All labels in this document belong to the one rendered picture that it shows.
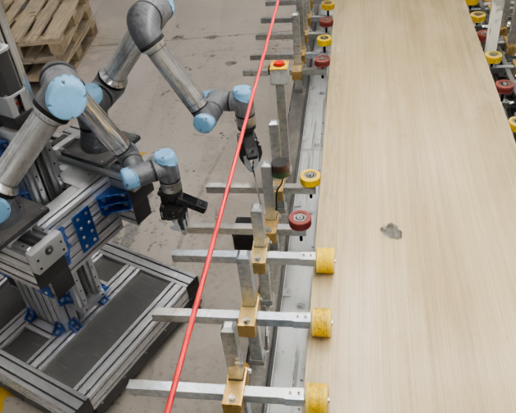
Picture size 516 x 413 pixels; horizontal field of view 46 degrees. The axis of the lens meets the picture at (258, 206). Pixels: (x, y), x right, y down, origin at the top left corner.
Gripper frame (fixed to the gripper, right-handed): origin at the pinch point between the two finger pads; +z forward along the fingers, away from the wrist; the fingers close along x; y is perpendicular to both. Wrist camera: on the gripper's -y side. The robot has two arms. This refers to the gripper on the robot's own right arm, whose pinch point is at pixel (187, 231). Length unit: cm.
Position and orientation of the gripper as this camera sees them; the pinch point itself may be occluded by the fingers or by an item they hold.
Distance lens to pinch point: 228.2
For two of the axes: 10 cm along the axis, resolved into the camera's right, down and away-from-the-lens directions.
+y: -9.9, -0.1, 1.5
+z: 0.9, 7.7, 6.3
